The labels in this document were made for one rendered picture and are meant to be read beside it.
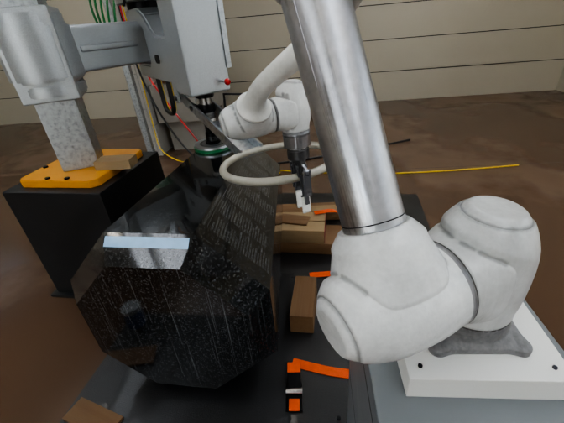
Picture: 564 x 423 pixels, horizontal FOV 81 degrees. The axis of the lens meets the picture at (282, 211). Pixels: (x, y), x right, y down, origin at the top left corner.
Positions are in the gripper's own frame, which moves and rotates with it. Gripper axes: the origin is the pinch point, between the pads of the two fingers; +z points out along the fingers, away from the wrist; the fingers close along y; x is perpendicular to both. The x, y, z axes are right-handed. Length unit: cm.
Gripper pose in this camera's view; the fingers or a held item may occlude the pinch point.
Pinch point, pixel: (303, 201)
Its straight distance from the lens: 119.5
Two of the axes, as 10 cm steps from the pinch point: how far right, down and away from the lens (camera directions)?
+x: -9.3, 2.6, -2.6
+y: -3.5, -3.8, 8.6
